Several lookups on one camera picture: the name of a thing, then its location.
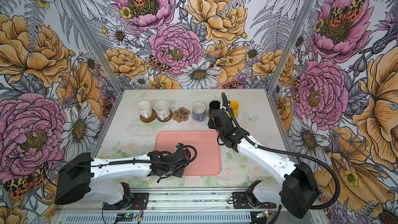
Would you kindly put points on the dark brown round coaster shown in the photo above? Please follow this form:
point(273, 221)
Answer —
point(166, 119)

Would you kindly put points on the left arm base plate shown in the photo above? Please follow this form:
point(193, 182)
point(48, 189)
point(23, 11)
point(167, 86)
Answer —
point(130, 202)

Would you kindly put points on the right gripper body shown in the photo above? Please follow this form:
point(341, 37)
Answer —
point(212, 125)

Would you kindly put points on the brown paw shaped coaster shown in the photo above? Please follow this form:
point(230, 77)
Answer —
point(181, 115)

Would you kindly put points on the black mug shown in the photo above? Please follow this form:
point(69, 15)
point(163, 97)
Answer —
point(214, 105)

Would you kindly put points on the white lavender mug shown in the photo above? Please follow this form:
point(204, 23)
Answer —
point(199, 112)

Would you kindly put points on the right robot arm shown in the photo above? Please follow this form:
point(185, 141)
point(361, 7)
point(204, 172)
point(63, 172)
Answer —
point(296, 190)

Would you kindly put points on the red inside mug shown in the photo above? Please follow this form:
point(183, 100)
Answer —
point(187, 153)

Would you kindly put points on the circuit board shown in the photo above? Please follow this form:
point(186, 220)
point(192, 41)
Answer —
point(129, 218)
point(263, 214)

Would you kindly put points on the yellow mug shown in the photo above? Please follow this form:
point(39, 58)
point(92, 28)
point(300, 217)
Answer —
point(234, 105)

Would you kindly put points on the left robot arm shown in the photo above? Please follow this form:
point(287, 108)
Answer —
point(87, 178)

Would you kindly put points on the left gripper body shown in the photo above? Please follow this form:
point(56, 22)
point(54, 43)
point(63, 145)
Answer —
point(178, 172)

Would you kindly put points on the aluminium front rail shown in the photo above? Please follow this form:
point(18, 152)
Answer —
point(165, 200)

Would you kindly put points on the right circuit board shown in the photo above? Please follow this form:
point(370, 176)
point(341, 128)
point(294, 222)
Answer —
point(263, 214)

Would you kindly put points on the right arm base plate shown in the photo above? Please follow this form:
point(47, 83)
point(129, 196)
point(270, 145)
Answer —
point(240, 200)

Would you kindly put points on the pink silicone tray mat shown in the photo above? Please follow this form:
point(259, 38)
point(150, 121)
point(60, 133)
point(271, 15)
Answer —
point(208, 161)

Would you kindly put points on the left circuit board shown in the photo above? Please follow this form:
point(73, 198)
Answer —
point(129, 218)

